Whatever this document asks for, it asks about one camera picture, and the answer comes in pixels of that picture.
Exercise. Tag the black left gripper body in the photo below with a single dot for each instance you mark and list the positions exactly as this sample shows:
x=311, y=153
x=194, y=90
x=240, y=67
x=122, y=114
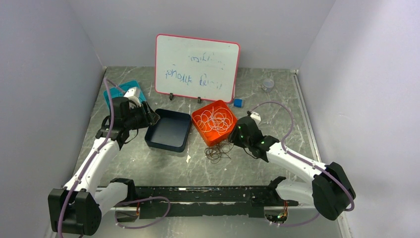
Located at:
x=137, y=118

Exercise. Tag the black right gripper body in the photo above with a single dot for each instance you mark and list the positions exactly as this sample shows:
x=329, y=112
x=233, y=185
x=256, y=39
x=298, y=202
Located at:
x=238, y=140

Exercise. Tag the navy blue tray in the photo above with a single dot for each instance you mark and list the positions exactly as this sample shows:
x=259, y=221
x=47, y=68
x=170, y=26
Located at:
x=171, y=131

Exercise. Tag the orange plastic bin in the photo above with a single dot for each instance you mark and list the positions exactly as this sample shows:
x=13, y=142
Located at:
x=214, y=122

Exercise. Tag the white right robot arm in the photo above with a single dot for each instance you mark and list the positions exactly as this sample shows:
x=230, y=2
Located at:
x=324, y=186

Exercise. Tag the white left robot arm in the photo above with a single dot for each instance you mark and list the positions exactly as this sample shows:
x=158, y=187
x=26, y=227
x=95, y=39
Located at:
x=77, y=207

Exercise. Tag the teal plastic bin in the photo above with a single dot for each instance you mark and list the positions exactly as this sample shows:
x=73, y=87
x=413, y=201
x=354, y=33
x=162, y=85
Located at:
x=114, y=96

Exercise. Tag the blue cube block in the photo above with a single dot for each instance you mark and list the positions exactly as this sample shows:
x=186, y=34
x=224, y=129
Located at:
x=239, y=103

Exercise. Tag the clear plastic cup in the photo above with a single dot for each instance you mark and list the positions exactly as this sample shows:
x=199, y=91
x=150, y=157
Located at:
x=267, y=85

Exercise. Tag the red framed whiteboard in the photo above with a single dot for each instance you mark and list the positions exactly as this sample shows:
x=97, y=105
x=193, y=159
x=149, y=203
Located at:
x=196, y=68

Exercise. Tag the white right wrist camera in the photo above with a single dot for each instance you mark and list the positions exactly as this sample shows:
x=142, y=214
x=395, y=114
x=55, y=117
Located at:
x=255, y=116

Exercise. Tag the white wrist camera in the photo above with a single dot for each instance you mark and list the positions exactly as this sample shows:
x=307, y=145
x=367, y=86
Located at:
x=133, y=94
x=255, y=116

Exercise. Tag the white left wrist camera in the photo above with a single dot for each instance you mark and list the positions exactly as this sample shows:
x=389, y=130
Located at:
x=133, y=94

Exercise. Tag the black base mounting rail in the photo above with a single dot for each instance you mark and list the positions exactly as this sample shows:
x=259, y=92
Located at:
x=197, y=201

